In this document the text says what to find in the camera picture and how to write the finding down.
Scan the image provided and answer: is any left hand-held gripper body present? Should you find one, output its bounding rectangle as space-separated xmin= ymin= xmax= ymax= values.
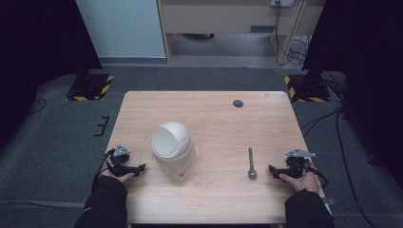
xmin=106 ymin=143 xmax=133 ymax=177

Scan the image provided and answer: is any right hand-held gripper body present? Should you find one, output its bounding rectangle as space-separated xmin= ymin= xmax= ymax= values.
xmin=284 ymin=148 xmax=317 ymax=179

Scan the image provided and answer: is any person's left hand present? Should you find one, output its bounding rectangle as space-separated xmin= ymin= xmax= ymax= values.
xmin=100 ymin=168 xmax=135 ymax=184

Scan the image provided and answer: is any person's right hand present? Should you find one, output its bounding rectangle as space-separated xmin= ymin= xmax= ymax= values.
xmin=278 ymin=162 xmax=321 ymax=195

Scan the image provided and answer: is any metal spoon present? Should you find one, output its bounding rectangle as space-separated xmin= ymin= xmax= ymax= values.
xmin=247 ymin=146 xmax=259 ymax=181

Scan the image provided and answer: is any white-lidded clear trash can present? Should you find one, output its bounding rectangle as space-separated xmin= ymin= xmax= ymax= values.
xmin=150 ymin=121 xmax=200 ymax=185

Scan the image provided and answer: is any black striped stand base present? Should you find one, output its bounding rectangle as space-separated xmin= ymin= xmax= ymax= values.
xmin=65 ymin=72 xmax=115 ymax=103
xmin=282 ymin=73 xmax=332 ymax=104

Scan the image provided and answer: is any black curtain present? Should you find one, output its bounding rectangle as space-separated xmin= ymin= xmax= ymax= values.
xmin=302 ymin=0 xmax=403 ymax=191
xmin=0 ymin=0 xmax=104 ymax=150

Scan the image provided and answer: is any white cabinet panel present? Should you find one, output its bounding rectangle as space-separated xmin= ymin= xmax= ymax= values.
xmin=74 ymin=0 xmax=167 ymax=59

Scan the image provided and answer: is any grey power strip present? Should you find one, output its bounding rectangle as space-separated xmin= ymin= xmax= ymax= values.
xmin=269 ymin=0 xmax=295 ymax=9

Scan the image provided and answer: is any light wooden desk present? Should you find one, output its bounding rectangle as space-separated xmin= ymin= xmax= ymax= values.
xmin=157 ymin=0 xmax=327 ymax=64

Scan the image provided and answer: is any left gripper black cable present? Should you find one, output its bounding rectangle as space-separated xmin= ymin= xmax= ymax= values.
xmin=93 ymin=149 xmax=116 ymax=188

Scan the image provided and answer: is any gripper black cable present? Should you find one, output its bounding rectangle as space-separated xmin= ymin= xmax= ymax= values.
xmin=307 ymin=160 xmax=330 ymax=189
xmin=93 ymin=149 xmax=116 ymax=188

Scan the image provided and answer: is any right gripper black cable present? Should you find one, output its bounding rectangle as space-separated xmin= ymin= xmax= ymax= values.
xmin=307 ymin=160 xmax=330 ymax=189

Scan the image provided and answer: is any black floor cable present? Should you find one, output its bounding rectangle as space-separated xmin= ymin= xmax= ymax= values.
xmin=299 ymin=106 xmax=378 ymax=228
xmin=28 ymin=97 xmax=48 ymax=116

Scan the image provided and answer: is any black desk power cable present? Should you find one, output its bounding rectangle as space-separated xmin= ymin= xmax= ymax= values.
xmin=274 ymin=1 xmax=310 ymax=72

